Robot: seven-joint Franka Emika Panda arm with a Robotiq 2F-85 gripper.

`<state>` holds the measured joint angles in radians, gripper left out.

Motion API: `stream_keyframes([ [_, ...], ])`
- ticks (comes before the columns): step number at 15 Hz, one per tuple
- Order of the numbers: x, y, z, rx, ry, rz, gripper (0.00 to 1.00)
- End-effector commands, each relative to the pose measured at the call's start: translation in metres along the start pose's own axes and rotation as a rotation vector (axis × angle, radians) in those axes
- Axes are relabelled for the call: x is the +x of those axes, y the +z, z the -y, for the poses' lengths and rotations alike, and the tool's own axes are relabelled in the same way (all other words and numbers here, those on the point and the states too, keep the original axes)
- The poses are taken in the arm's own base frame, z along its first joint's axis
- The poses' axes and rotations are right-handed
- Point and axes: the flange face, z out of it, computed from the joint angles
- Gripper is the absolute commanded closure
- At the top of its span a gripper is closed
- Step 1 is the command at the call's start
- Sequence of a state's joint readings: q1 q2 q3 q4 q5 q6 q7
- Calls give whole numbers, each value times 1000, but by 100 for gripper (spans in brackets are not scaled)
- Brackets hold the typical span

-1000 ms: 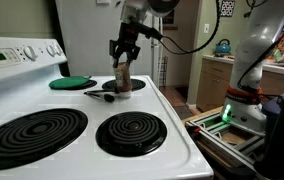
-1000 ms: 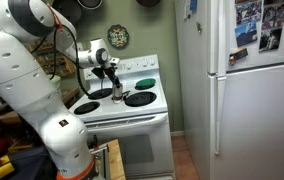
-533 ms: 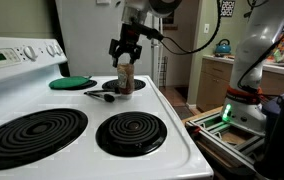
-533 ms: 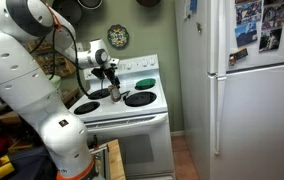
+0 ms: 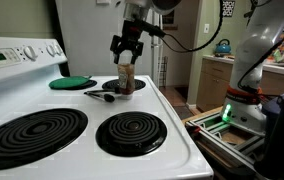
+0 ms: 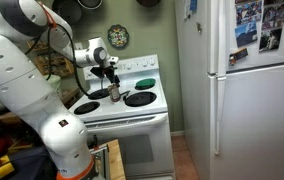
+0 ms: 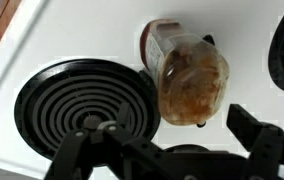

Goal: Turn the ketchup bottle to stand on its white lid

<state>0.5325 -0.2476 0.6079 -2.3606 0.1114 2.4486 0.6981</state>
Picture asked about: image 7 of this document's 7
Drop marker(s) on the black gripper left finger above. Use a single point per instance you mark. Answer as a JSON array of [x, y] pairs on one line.
[[123, 115]]

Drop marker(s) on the spice jar white lid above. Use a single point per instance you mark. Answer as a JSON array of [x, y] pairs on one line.
[[188, 86]]

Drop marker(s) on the white electric stove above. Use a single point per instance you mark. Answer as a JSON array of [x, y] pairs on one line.
[[98, 30]]

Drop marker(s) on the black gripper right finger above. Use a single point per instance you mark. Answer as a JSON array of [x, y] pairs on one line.
[[265, 146]]

